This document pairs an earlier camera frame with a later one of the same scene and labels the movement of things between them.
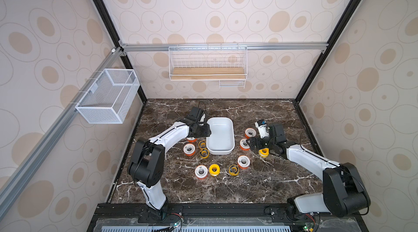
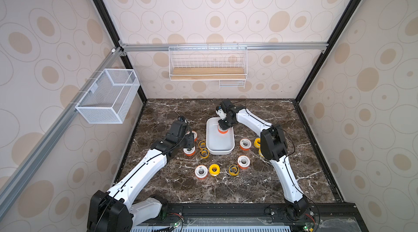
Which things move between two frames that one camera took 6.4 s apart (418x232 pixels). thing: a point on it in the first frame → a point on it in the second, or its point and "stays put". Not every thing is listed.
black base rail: (137, 217) stays put
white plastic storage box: (222, 139) stays put
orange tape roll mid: (244, 145) stays put
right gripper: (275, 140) → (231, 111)
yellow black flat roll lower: (204, 153) stays put
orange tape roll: (250, 132) → (222, 131)
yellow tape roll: (214, 170) stays put
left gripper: (206, 132) → (190, 136)
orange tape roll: (243, 162) stays put
